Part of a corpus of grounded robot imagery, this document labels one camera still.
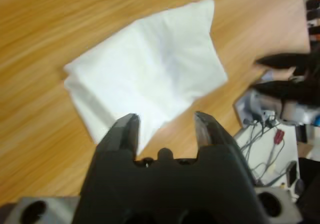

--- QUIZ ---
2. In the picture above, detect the robot base with cables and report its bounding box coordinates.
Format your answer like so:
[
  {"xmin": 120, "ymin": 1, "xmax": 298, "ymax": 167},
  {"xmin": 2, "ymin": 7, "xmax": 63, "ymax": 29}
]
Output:
[{"xmin": 239, "ymin": 119, "xmax": 301, "ymax": 186}]

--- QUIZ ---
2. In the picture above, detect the red cable connector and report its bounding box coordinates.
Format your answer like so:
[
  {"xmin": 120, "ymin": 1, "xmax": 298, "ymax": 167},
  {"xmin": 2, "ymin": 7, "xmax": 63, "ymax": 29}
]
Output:
[{"xmin": 273, "ymin": 130, "xmax": 286, "ymax": 145}]

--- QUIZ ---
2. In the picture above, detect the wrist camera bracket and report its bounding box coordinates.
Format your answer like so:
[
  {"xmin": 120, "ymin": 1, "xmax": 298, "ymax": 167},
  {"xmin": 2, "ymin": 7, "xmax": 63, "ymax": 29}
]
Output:
[{"xmin": 0, "ymin": 186, "xmax": 303, "ymax": 224}]

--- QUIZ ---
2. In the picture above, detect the white Unitree T-shirt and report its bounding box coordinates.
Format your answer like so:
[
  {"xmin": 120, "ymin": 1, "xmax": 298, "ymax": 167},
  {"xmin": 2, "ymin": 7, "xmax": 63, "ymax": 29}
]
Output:
[{"xmin": 62, "ymin": 0, "xmax": 229, "ymax": 157}]

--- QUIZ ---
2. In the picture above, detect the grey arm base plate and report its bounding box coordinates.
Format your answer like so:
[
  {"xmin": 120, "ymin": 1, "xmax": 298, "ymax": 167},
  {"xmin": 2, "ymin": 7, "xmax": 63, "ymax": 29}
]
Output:
[{"xmin": 233, "ymin": 89, "xmax": 283, "ymax": 129}]

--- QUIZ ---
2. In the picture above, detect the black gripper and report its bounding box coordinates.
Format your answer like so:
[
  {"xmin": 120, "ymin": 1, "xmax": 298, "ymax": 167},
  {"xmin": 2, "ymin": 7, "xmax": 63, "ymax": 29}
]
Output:
[{"xmin": 251, "ymin": 51, "xmax": 320, "ymax": 110}]

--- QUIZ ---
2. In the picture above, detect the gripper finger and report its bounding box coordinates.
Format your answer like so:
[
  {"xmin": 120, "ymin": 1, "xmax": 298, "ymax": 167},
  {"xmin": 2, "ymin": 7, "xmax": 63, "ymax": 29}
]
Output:
[
  {"xmin": 95, "ymin": 113, "xmax": 141, "ymax": 158},
  {"xmin": 194, "ymin": 111, "xmax": 241, "ymax": 150}
]

